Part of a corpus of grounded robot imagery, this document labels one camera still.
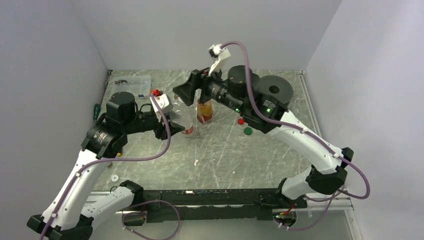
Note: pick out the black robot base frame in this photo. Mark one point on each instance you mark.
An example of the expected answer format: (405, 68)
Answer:
(261, 204)

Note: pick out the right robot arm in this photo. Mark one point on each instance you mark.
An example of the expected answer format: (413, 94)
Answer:
(269, 114)

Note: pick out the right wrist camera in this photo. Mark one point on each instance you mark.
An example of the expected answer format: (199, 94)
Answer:
(220, 56)

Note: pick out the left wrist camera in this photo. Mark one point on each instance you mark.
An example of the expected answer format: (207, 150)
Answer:
(160, 102)

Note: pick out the green handle screwdriver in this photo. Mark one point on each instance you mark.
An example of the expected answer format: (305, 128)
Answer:
(96, 112)

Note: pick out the clear bottle red label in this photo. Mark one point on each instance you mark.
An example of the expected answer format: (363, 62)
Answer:
(188, 131)

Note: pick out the gold red tea bottle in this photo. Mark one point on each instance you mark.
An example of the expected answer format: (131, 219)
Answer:
(204, 111)

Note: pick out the black spool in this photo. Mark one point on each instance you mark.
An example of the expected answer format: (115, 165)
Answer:
(276, 87)

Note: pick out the clear bottle white cap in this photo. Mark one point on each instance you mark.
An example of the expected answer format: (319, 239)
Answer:
(180, 113)

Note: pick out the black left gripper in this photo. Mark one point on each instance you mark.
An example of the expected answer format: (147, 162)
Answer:
(161, 131)

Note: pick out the claw hammer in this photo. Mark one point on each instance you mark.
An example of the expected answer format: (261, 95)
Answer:
(120, 82)

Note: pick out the clear plastic organizer box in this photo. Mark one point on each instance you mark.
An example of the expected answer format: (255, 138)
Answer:
(138, 85)

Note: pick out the white tea bottle cap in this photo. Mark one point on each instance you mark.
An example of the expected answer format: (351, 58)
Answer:
(114, 178)

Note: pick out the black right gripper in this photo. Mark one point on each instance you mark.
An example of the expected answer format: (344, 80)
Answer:
(186, 91)

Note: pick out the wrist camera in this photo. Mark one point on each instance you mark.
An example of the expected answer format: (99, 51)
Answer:
(160, 102)
(220, 56)

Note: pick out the green bottle cap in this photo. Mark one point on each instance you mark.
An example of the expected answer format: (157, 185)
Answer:
(247, 131)

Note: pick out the red bottle cap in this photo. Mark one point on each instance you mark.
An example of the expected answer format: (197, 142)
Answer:
(240, 121)

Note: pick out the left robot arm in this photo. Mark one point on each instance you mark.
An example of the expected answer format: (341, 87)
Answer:
(68, 217)

